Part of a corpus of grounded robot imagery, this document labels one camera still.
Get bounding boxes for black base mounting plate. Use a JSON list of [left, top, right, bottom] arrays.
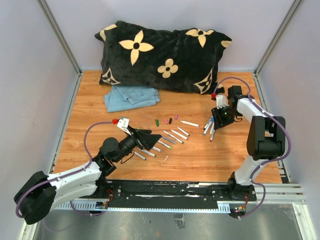
[[87, 180, 257, 211]]

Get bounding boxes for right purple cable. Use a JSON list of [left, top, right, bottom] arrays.
[[211, 76, 293, 221]]

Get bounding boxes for dark blue tipped pen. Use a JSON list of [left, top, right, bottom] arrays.
[[203, 115, 214, 130]]

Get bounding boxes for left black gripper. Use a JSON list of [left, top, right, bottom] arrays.
[[114, 125, 161, 163]]

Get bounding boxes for blue capped white marker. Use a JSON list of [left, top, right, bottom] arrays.
[[134, 151, 147, 161]]

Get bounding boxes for light blue capped marker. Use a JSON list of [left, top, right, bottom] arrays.
[[152, 146, 162, 153]]

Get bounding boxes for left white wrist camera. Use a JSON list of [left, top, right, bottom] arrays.
[[117, 117, 130, 133]]

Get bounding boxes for black floral pillow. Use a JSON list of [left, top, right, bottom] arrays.
[[94, 20, 232, 95]]

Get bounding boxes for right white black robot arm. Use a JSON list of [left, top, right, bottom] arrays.
[[211, 85, 286, 201]]

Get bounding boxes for grey marker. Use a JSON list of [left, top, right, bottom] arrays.
[[161, 135, 177, 145]]

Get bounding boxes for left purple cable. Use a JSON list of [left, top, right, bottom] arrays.
[[15, 119, 118, 218]]

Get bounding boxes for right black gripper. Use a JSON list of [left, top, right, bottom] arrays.
[[211, 104, 240, 130]]

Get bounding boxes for purple capped pen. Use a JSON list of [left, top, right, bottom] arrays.
[[209, 130, 215, 142]]

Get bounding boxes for light blue folded cloth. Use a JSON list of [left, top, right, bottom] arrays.
[[104, 85, 160, 113]]

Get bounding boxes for purple cable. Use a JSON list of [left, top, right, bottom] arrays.
[[211, 76, 293, 221], [15, 119, 118, 218]]

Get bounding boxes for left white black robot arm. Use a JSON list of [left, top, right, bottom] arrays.
[[13, 126, 162, 225]]

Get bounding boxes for green capped white marker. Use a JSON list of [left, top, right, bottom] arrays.
[[140, 149, 157, 158]]

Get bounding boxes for aluminium frame rail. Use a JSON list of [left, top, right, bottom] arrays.
[[36, 0, 83, 76]]

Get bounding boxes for sky blue capped marker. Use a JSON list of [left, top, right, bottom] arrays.
[[203, 121, 213, 136]]

